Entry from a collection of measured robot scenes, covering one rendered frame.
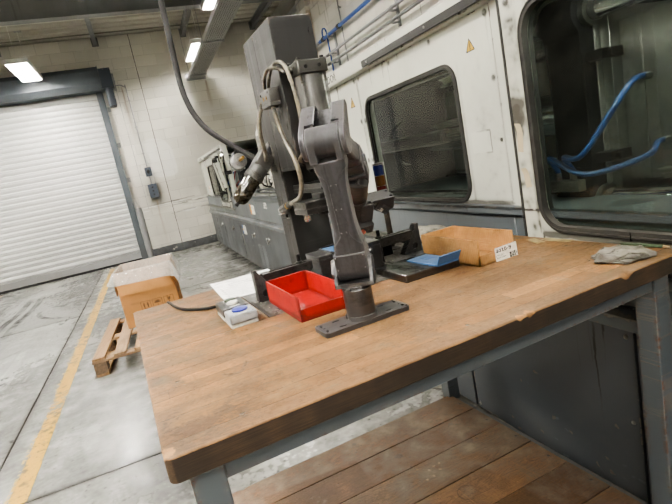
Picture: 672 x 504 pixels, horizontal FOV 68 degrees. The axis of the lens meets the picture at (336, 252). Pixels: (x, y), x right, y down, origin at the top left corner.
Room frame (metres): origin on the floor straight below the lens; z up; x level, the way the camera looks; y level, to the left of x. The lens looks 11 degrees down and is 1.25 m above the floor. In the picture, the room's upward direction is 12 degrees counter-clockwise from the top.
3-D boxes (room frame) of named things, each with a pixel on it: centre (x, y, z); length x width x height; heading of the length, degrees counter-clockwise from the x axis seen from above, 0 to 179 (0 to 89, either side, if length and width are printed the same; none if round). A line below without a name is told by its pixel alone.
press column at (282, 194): (1.69, 0.08, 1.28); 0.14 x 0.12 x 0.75; 113
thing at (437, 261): (1.32, -0.25, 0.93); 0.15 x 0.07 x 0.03; 26
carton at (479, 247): (1.37, -0.36, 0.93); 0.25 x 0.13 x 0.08; 23
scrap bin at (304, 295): (1.21, 0.10, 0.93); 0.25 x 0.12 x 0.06; 23
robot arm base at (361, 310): (1.01, -0.03, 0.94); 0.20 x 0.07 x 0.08; 113
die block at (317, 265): (1.44, -0.02, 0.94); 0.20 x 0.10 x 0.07; 113
